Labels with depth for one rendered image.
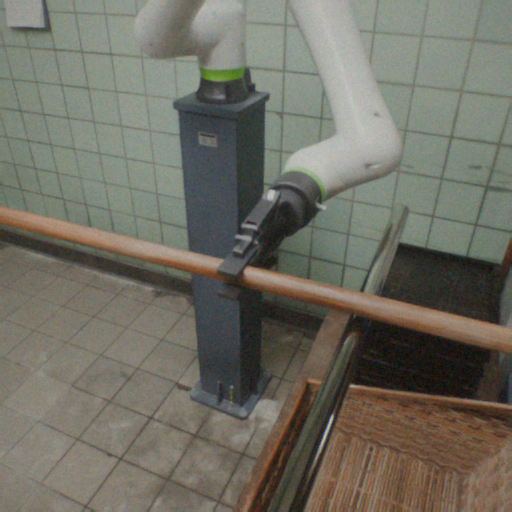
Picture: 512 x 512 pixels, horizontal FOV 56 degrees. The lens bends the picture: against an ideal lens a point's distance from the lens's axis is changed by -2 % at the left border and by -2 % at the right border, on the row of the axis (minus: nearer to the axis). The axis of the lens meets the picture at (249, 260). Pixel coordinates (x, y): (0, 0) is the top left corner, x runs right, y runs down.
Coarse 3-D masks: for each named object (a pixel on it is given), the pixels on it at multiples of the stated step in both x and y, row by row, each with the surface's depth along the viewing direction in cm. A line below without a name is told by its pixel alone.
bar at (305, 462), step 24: (384, 240) 78; (384, 264) 72; (360, 336) 59; (336, 360) 56; (336, 384) 53; (312, 408) 51; (336, 408) 51; (312, 432) 48; (312, 456) 45; (288, 480) 43; (312, 480) 44; (288, 504) 41
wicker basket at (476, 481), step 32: (320, 384) 109; (288, 416) 102; (352, 416) 111; (384, 416) 106; (416, 416) 103; (448, 416) 99; (480, 416) 95; (288, 448) 108; (384, 448) 112; (416, 448) 107; (448, 448) 104; (480, 448) 99; (320, 480) 105; (384, 480) 105; (416, 480) 105; (448, 480) 105; (480, 480) 98
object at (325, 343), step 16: (336, 320) 151; (320, 336) 145; (336, 336) 145; (320, 352) 139; (496, 352) 139; (304, 368) 134; (320, 368) 134; (496, 368) 134; (480, 384) 129; (496, 384) 129; (288, 400) 125; (496, 400) 124; (272, 432) 117; (464, 432) 116; (496, 432) 116; (352, 448) 113; (256, 464) 110; (336, 464) 110; (256, 480) 106; (352, 480) 106; (240, 496) 103
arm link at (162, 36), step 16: (160, 0) 100; (176, 0) 96; (192, 0) 95; (144, 16) 110; (160, 16) 104; (176, 16) 102; (192, 16) 103; (144, 32) 113; (160, 32) 109; (176, 32) 109; (192, 32) 117; (144, 48) 117; (160, 48) 116; (176, 48) 117; (192, 48) 120
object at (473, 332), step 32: (32, 224) 77; (64, 224) 76; (128, 256) 72; (160, 256) 69; (192, 256) 68; (256, 288) 65; (288, 288) 63; (320, 288) 62; (384, 320) 59; (416, 320) 57; (448, 320) 56
